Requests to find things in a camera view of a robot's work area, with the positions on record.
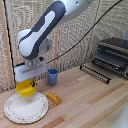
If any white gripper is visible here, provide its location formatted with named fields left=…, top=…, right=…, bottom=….
left=13, top=56, right=48, bottom=89

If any yellow bowl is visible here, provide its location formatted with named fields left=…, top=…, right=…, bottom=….
left=15, top=78, right=38, bottom=99

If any blue plastic cup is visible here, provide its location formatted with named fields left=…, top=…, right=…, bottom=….
left=46, top=68, right=59, bottom=86

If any white floral-rimmed plate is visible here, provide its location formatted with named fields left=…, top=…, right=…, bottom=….
left=3, top=90, right=50, bottom=125

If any orange yellow block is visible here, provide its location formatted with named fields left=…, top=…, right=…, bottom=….
left=45, top=92, right=63, bottom=105

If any black toaster oven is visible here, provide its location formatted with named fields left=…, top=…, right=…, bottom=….
left=92, top=37, right=128, bottom=80

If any black wire oven rack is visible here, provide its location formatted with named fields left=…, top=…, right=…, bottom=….
left=79, top=63, right=112, bottom=85

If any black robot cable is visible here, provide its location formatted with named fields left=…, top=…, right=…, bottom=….
left=45, top=0, right=125, bottom=65

